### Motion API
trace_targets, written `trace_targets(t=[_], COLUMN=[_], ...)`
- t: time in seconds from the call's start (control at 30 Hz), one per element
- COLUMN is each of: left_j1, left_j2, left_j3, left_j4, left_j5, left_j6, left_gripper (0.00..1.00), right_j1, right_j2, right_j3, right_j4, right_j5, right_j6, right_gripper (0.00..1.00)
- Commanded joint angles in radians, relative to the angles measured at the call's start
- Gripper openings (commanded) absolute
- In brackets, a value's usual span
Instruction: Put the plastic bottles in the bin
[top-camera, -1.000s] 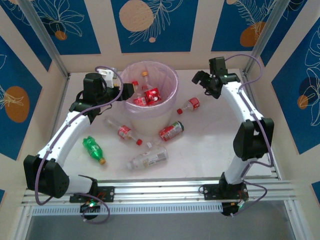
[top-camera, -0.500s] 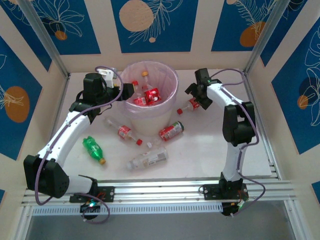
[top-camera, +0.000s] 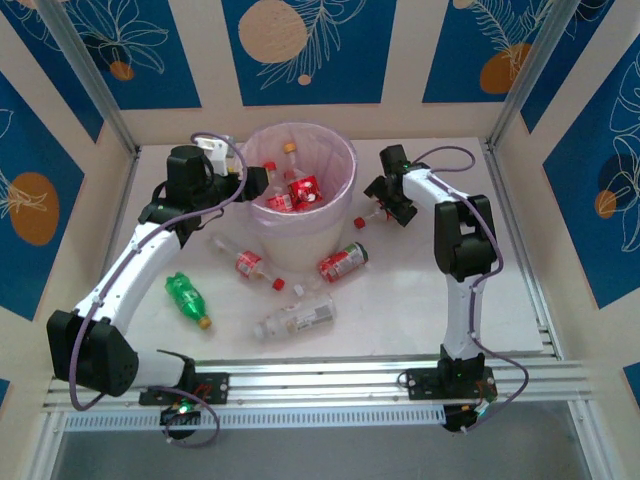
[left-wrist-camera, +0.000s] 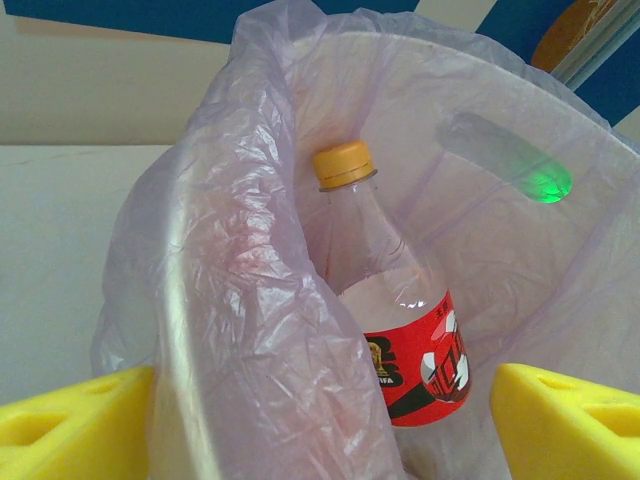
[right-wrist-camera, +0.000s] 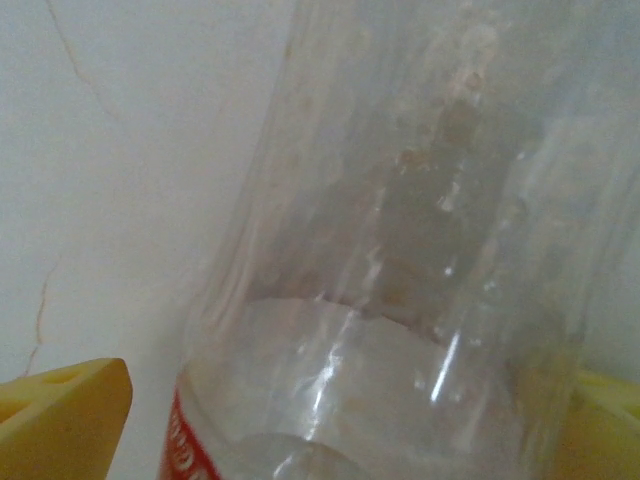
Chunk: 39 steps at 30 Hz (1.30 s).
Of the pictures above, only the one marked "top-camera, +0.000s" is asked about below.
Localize red green label bottle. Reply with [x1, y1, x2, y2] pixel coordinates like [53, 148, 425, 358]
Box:
[293, 242, 371, 296]

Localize aluminium frame post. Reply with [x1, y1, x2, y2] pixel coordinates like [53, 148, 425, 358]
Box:
[487, 0, 584, 146]
[37, 0, 141, 156]

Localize clear bottle red label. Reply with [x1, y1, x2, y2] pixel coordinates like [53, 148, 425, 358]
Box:
[353, 202, 396, 230]
[212, 237, 286, 292]
[263, 160, 296, 211]

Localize white slotted cable duct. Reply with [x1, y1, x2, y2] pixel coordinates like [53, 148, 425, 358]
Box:
[64, 405, 446, 432]

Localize green bottle yellow cap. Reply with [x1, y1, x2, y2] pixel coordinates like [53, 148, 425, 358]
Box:
[164, 272, 214, 330]

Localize bin with translucent bag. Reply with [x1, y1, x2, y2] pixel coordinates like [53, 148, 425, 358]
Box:
[241, 121, 359, 241]

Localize clear bottle orange cap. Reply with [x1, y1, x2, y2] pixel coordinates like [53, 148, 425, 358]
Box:
[282, 142, 322, 209]

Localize clear bottle white label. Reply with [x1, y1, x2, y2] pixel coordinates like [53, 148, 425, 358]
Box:
[253, 293, 335, 342]

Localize white plastic bin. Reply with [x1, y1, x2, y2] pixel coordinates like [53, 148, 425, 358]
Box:
[241, 121, 359, 274]

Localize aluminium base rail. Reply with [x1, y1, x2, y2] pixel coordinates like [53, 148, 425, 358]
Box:
[42, 355, 591, 409]

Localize aluminium table edge rail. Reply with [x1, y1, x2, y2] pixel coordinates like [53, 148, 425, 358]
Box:
[482, 139, 565, 360]
[117, 148, 143, 216]

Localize controller board green light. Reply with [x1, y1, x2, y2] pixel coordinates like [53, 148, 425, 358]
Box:
[159, 402, 204, 426]
[442, 403, 494, 435]

